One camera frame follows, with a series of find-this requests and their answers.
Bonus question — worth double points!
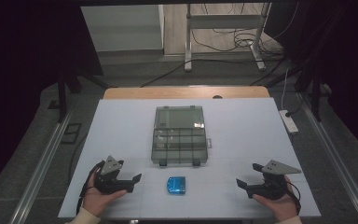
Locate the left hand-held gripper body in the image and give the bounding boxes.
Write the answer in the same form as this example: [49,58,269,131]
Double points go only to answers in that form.
[92,155,135,196]

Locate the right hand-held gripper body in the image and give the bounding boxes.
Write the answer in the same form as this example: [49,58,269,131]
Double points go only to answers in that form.
[246,159,303,201]

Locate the blue plastic packet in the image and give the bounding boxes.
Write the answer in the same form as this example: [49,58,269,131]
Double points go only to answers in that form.
[166,175,187,195]

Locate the clear plastic compartment box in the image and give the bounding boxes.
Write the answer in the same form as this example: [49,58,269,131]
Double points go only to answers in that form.
[150,105,213,168]

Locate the person's left hand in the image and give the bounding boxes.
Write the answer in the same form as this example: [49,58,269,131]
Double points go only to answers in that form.
[81,180,129,217]

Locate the person's right hand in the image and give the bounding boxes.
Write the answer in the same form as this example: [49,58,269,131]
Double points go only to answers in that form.
[252,175,299,223]

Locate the white table mat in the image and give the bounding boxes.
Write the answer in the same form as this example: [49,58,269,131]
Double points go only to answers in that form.
[57,97,323,220]

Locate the white power strip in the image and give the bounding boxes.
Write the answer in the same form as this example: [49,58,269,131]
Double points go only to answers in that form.
[278,109,300,135]

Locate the black frames on floor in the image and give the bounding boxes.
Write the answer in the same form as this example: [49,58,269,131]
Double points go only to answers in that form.
[60,122,83,145]

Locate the wooden table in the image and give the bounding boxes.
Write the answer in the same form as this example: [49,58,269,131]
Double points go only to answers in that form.
[103,86,270,101]

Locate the black metal stand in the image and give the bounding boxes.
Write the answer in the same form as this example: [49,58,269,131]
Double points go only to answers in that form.
[48,70,110,124]
[293,68,324,123]

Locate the black curtain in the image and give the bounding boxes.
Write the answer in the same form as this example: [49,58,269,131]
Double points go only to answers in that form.
[0,0,104,201]
[264,0,358,163]

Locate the white panel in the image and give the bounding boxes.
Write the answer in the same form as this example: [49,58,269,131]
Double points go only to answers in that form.
[80,4,165,52]

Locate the left hand-held gripper black cable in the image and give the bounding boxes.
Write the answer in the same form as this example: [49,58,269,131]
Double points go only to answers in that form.
[76,160,106,216]

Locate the hand-held gripper black cable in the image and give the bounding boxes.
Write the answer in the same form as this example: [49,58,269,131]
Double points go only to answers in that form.
[286,181,303,216]
[76,160,106,216]

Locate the right hand-held gripper black cable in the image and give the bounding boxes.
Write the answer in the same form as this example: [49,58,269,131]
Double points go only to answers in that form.
[286,181,303,216]

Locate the black plug with cable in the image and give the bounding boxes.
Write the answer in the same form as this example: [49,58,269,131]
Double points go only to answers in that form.
[284,92,308,119]

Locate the aluminium floor rail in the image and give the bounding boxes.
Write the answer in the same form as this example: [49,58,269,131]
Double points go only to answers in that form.
[296,92,358,224]
[8,108,75,224]

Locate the thin white cable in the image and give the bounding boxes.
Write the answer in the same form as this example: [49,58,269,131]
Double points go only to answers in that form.
[280,66,290,112]

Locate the long black floor cable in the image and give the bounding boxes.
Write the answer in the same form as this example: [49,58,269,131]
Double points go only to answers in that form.
[139,57,290,89]

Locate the tangle of black floor cables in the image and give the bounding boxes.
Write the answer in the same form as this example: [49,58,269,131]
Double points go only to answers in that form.
[190,3,300,63]

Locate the white metal desk frame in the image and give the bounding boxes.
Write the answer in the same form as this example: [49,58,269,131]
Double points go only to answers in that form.
[184,3,271,73]

